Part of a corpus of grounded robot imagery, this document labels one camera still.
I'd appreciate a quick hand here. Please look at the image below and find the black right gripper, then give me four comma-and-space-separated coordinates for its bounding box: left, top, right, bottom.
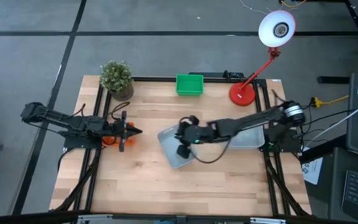
175, 115, 217, 159

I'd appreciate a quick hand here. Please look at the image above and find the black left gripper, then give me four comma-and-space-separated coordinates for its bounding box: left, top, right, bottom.
112, 110, 143, 152

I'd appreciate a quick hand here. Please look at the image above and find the small potted green plant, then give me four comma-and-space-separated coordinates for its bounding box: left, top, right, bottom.
99, 60, 135, 102

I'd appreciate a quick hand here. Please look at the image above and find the black power strip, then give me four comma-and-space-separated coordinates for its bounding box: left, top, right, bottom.
187, 70, 246, 80

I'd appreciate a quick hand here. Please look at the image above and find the red desk lamp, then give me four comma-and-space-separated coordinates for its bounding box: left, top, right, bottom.
228, 9, 296, 107

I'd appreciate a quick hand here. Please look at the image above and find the black overhead crossbar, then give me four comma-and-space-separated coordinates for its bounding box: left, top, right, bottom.
0, 210, 358, 224

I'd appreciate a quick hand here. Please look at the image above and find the white paper sheet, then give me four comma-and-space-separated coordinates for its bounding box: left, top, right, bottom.
301, 147, 324, 185

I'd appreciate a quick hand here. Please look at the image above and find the black side desk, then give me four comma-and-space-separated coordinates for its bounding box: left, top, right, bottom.
327, 147, 358, 224

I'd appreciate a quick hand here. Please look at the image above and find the dark left arm cable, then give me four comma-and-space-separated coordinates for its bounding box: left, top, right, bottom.
109, 101, 131, 121

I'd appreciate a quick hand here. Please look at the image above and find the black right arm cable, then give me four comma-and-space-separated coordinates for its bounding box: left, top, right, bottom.
190, 139, 231, 165

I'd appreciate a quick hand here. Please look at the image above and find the black aluminium table frame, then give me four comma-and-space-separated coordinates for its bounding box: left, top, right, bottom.
50, 75, 312, 218

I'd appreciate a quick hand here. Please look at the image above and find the silver metal bracket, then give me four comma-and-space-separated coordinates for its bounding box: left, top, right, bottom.
77, 213, 114, 224
249, 217, 287, 224

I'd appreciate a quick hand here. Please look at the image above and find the yellow plug with cable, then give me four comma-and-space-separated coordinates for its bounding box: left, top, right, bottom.
310, 95, 349, 110

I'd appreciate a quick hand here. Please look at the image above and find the black floor cable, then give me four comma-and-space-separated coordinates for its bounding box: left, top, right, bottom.
301, 105, 357, 127

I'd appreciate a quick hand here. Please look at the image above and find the white cable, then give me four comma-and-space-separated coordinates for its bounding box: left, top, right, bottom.
313, 94, 358, 144

